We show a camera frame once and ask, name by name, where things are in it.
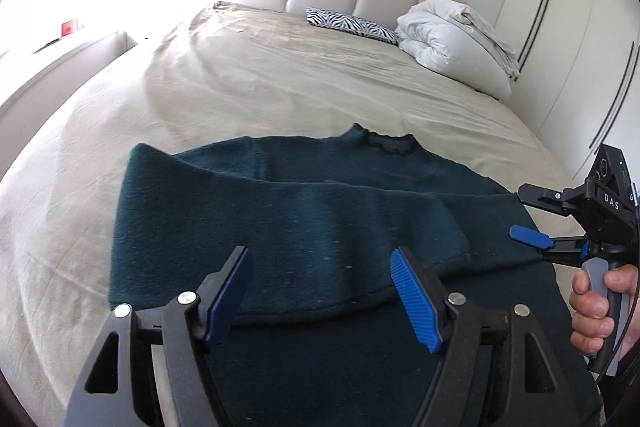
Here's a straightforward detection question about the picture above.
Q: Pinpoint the zebra print pillow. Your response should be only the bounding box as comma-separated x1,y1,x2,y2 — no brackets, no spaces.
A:
305,7,399,46

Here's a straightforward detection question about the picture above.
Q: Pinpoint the cream wardrobe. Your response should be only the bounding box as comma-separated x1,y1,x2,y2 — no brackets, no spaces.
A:
492,0,640,188

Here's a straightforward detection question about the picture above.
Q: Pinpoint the dark teal knit sweater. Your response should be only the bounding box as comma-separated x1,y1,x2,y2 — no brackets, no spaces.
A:
107,123,601,427

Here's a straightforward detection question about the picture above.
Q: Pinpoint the black wardrobe handle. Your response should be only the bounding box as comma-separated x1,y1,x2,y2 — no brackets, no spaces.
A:
517,0,546,58
593,56,640,148
523,0,551,65
588,41,637,144

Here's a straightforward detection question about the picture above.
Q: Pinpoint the white folded duvet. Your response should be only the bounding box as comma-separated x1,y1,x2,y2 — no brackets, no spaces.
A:
395,0,521,102

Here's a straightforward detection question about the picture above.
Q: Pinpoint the person's right hand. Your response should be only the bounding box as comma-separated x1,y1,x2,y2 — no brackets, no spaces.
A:
569,265,640,356

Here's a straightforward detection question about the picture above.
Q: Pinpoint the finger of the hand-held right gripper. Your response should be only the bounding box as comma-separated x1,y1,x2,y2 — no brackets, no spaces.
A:
509,226,593,265
517,186,568,214

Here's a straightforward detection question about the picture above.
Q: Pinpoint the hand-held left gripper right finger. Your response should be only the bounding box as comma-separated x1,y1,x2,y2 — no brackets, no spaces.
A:
389,247,593,427

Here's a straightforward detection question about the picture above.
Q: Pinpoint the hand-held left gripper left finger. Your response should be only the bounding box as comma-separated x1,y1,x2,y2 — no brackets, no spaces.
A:
62,246,249,427

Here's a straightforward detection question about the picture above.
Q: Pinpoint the white side ledge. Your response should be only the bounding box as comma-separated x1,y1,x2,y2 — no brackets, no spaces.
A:
0,32,138,172

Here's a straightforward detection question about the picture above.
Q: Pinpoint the bed with beige sheet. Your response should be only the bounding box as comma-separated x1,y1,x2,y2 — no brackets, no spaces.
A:
0,2,601,427

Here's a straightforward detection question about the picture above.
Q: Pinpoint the person's right forearm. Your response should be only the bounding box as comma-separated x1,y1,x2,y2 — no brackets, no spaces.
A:
600,337,640,427

